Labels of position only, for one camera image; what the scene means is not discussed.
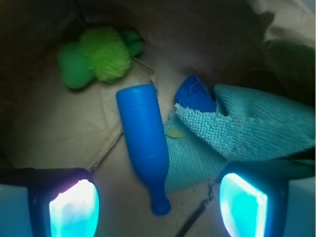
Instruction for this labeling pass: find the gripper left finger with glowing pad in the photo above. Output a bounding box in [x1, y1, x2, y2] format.
[0, 168, 100, 237]

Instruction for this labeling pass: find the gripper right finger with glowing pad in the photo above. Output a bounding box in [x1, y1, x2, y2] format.
[219, 160, 316, 237]

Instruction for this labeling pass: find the blue plastic bottle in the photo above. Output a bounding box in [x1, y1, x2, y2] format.
[116, 84, 171, 216]

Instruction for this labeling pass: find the light blue microfiber cloth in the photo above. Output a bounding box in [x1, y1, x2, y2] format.
[164, 84, 316, 192]

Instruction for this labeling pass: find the blue felt ball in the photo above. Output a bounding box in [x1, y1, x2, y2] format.
[175, 75, 216, 113]

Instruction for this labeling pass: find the brown paper bag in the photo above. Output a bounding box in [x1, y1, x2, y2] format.
[0, 0, 316, 237]

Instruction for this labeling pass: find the green plush toy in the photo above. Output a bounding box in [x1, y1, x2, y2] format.
[57, 26, 145, 89]

